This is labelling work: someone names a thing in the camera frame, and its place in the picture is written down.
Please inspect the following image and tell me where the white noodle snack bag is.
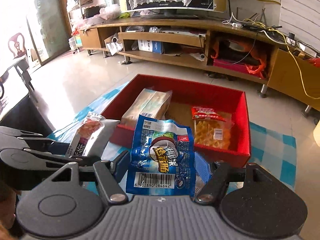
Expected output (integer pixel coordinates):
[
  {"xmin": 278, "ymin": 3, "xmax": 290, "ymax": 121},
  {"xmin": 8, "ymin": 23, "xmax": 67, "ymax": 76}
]
[{"xmin": 66, "ymin": 112, "xmax": 120, "ymax": 158}]

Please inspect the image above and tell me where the blue sausage snack bag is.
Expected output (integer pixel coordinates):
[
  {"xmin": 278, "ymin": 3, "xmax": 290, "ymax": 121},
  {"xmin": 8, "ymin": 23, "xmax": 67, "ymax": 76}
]
[{"xmin": 126, "ymin": 115, "xmax": 196, "ymax": 197}]

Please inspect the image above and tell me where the red chip snack bag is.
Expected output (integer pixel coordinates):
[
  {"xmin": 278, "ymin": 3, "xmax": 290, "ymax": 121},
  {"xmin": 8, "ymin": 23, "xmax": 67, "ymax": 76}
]
[{"xmin": 191, "ymin": 107, "xmax": 234, "ymax": 150}]

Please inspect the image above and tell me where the clear bread snack pack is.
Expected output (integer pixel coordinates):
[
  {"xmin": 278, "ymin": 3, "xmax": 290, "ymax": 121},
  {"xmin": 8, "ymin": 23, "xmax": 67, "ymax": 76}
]
[{"xmin": 120, "ymin": 88, "xmax": 172, "ymax": 128}]

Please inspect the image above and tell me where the blue white checkered cloth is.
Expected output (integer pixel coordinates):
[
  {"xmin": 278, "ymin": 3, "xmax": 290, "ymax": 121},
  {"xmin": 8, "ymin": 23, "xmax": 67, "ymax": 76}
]
[{"xmin": 48, "ymin": 83, "xmax": 297, "ymax": 190}]

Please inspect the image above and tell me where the red cardboard box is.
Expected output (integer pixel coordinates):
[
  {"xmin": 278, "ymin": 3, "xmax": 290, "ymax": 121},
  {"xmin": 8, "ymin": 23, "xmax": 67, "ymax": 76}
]
[{"xmin": 102, "ymin": 75, "xmax": 251, "ymax": 167}]

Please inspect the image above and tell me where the red wooden chair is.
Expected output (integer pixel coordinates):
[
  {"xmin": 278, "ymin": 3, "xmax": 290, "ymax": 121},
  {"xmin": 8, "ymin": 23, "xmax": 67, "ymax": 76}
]
[{"xmin": 8, "ymin": 33, "xmax": 27, "ymax": 59}]

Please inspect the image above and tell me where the yellow trash bin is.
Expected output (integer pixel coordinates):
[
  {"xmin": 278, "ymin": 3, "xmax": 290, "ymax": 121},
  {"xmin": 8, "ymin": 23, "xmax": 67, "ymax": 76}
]
[{"xmin": 313, "ymin": 124, "xmax": 320, "ymax": 147}]

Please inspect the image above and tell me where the white blue carton box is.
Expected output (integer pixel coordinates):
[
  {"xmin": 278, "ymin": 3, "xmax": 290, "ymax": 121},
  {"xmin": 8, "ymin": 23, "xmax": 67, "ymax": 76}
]
[{"xmin": 138, "ymin": 40, "xmax": 164, "ymax": 54}]

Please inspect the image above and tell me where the orange plastic bag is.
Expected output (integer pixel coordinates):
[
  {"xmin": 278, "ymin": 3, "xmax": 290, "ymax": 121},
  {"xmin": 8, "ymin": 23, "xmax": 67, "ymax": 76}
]
[{"xmin": 210, "ymin": 37, "xmax": 267, "ymax": 79}]

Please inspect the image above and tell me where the wooden TV stand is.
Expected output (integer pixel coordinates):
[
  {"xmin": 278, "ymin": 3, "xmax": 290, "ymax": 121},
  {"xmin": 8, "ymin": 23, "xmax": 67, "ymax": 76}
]
[{"xmin": 78, "ymin": 18, "xmax": 319, "ymax": 109}]

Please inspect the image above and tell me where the yellow cable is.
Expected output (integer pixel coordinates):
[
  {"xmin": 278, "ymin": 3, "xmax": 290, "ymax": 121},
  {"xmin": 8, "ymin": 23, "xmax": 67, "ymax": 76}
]
[{"xmin": 241, "ymin": 0, "xmax": 320, "ymax": 100}]

